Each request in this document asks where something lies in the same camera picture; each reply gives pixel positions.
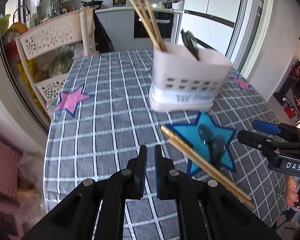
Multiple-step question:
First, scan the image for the gold tinsel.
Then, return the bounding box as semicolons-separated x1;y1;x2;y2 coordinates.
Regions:
17;60;44;110

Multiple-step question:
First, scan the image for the beige plastic utensil holder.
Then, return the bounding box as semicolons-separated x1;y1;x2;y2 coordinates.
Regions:
149;41;233;112

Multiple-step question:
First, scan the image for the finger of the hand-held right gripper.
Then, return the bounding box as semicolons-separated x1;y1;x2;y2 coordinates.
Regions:
237;129;300;156
252;120;300;140

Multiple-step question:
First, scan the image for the glass pitcher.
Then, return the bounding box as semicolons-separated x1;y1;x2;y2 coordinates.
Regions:
51;0;63;15

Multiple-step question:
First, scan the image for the orange round board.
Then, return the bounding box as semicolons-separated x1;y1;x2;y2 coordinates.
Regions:
5;22;28;39

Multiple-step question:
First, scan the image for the person's right hand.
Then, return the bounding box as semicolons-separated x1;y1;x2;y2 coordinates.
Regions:
285;175;300;208

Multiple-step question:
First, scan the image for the green plastic basket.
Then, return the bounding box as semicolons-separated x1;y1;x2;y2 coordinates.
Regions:
0;14;10;34

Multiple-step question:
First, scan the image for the black garbage bag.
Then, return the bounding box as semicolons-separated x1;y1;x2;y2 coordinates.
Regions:
93;12;115;53

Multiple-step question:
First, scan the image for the grey checkered star tablecloth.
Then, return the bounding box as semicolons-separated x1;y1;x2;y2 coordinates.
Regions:
44;49;294;240

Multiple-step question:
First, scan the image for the black wok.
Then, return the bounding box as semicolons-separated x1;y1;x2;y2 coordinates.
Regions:
80;0;103;8

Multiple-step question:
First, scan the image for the beige plastic storage cart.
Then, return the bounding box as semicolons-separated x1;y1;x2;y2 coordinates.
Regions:
15;7;99;117

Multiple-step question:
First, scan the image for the red plastic basket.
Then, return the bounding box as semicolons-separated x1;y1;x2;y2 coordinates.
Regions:
4;41;20;60

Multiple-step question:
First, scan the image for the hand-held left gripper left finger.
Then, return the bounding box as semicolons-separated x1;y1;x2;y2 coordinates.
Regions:
27;144;148;240

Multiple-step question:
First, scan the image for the black built-in oven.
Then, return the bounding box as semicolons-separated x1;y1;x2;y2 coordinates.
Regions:
134;11;175;39

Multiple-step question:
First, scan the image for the pink plastic stool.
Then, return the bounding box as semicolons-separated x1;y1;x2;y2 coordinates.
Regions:
0;134;22;198

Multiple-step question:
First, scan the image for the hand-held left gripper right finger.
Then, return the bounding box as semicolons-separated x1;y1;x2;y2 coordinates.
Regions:
154;144;282;240

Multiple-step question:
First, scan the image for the white refrigerator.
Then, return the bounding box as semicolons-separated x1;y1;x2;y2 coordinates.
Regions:
174;0;244;58

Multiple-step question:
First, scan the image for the kitchen faucet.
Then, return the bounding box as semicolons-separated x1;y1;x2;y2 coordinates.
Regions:
13;5;31;23

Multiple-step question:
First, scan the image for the bag of green vegetables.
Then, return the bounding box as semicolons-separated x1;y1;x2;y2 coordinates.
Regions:
49;46;75;77

